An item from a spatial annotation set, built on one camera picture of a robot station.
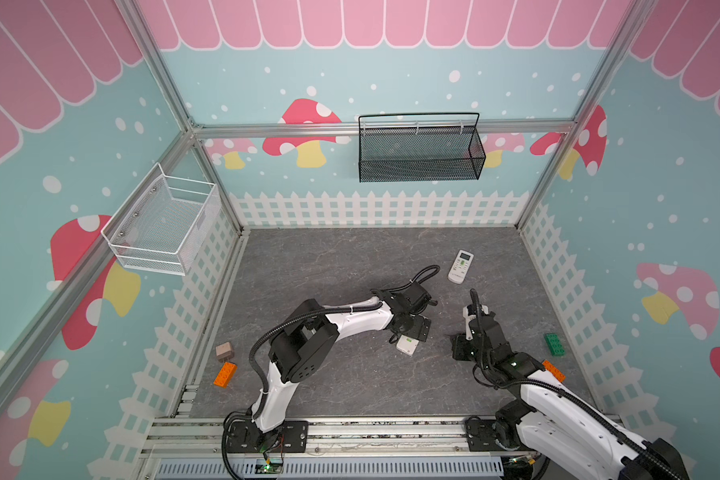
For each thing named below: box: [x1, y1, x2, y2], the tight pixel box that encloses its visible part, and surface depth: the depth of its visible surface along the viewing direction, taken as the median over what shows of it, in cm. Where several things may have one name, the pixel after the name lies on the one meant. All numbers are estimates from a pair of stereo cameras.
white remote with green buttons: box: [396, 335, 419, 356], surface depth 90 cm
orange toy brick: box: [213, 362, 238, 389], surface depth 84 cm
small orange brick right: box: [542, 360, 566, 383], surface depth 86 cm
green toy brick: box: [544, 333, 565, 357], surface depth 91 cm
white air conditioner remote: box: [447, 249, 475, 285], surface depth 108 cm
